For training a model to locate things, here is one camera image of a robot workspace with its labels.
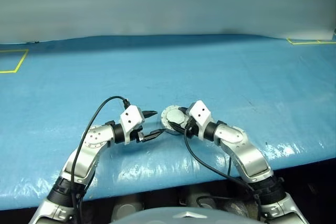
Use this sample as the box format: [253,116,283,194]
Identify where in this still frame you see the silver motor stator copper windings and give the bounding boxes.
[160,104,194,135]

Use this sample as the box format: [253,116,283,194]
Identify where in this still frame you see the grey rounded block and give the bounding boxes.
[180,194,211,208]
[112,197,144,222]

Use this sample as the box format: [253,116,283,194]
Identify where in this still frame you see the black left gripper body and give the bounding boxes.
[130,126,146,143]

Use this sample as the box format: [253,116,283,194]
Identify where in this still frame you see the blue plastic table cover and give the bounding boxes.
[0,34,336,210]

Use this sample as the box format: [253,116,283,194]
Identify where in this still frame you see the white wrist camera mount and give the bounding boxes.
[120,105,145,145]
[185,100,212,140]

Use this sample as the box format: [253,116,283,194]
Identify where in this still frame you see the grey robot torso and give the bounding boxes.
[136,206,245,224]

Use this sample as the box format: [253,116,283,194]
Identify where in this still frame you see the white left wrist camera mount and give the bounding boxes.
[120,105,145,145]

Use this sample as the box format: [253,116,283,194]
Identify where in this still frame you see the dark lumpy shape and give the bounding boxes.
[223,200,253,219]

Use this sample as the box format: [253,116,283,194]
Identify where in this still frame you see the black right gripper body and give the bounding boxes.
[183,118,200,138]

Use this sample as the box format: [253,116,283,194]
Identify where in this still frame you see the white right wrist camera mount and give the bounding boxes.
[185,100,212,140]

